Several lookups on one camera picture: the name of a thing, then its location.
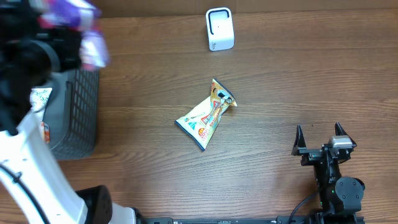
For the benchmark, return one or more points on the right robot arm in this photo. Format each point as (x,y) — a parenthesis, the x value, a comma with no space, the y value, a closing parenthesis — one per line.
(340,196)

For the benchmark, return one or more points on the small orange packet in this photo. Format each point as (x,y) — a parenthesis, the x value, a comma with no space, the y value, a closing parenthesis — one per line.
(45,132)

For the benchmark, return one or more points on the yellow snack bag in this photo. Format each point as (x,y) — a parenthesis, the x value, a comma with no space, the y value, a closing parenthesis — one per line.
(201,122)

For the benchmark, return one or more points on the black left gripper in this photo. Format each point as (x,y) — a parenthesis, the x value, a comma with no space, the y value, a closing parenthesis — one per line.
(71,44)

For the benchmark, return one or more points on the white bamboo print tube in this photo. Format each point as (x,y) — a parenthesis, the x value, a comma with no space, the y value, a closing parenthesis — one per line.
(39,97)

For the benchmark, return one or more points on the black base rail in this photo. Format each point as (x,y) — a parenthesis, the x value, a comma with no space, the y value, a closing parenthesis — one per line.
(277,220)

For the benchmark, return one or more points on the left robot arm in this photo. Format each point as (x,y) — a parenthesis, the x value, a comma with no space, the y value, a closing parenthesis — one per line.
(30,172)

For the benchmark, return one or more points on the red purple pad pack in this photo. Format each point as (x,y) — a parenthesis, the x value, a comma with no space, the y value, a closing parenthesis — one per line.
(79,15)

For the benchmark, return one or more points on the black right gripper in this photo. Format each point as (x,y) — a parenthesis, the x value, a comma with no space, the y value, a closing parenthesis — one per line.
(310,155)

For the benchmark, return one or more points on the dark grey plastic basket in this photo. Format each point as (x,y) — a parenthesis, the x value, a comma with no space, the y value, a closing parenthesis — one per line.
(71,113)

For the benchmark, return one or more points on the white barcode scanner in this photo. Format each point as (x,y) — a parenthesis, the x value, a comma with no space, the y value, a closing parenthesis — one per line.
(219,24)

